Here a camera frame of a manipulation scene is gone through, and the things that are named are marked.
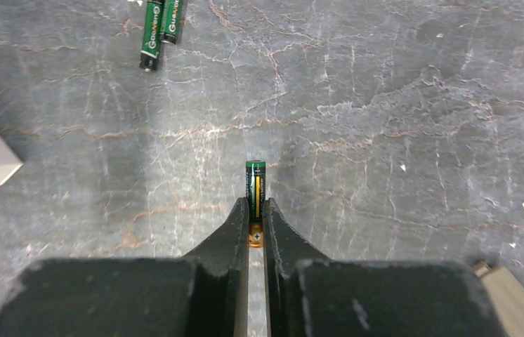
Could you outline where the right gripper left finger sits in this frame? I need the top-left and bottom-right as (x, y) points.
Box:
(185, 197), (249, 336)

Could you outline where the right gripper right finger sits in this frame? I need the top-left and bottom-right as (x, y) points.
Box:
(263, 198), (331, 336)

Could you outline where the beige remote control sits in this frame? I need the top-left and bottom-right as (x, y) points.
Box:
(473, 261), (524, 337)

